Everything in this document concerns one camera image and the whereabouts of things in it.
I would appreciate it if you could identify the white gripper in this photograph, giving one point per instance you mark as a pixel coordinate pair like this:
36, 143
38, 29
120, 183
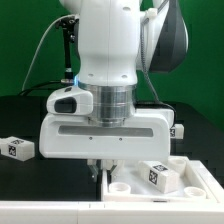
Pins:
144, 136

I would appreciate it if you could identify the white square tabletop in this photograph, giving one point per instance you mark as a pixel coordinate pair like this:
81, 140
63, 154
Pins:
196, 184

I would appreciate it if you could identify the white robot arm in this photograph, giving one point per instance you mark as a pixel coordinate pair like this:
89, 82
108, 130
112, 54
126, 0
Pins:
98, 118

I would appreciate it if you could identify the white front fence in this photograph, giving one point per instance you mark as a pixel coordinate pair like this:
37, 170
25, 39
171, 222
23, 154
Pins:
110, 213

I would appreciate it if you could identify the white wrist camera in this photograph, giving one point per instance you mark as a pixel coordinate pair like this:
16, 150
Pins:
70, 100

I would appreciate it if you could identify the black camera on stand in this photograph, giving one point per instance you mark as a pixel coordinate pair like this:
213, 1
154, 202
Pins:
69, 25

